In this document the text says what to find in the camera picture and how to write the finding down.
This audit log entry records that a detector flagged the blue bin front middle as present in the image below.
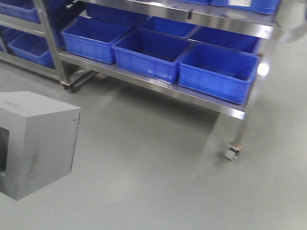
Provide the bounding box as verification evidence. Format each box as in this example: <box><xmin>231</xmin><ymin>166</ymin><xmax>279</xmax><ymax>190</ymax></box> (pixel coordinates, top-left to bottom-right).
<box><xmin>112</xmin><ymin>28</ymin><xmax>192</xmax><ymax>84</ymax></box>

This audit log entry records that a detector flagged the gray square hollow base block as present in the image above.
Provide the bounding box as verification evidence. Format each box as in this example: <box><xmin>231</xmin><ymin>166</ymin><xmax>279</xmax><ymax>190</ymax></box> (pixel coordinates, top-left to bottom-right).
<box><xmin>0</xmin><ymin>91</ymin><xmax>81</xmax><ymax>200</ymax></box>

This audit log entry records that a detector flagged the blue bin front right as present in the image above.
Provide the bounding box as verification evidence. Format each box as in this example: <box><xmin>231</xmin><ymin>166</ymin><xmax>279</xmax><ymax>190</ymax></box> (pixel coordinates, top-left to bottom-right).
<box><xmin>178</xmin><ymin>43</ymin><xmax>260</xmax><ymax>104</ymax></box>

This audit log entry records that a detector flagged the steel wheeled shelf cart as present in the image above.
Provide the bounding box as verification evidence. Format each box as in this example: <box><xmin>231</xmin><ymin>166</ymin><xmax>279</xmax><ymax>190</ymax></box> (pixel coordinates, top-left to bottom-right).
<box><xmin>0</xmin><ymin>0</ymin><xmax>283</xmax><ymax>160</ymax></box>

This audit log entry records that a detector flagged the blue bin front left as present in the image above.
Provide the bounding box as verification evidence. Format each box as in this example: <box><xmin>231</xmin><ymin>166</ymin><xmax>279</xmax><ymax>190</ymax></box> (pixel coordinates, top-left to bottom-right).
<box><xmin>61</xmin><ymin>16</ymin><xmax>130</xmax><ymax>64</ymax></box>

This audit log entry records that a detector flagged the blue bin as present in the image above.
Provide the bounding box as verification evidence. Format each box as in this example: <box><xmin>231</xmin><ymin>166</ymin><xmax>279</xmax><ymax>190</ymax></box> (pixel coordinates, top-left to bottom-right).
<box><xmin>61</xmin><ymin>16</ymin><xmax>130</xmax><ymax>64</ymax></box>
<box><xmin>178</xmin><ymin>43</ymin><xmax>260</xmax><ymax>104</ymax></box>
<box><xmin>112</xmin><ymin>28</ymin><xmax>192</xmax><ymax>84</ymax></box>

